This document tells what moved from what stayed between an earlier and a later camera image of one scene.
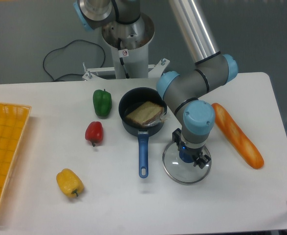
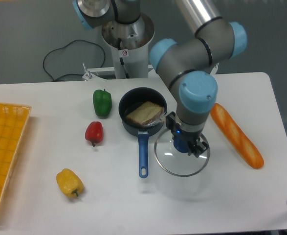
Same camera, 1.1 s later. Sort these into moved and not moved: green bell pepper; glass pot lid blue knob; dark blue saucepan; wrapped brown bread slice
Moved: glass pot lid blue knob
Not moved: dark blue saucepan; wrapped brown bread slice; green bell pepper
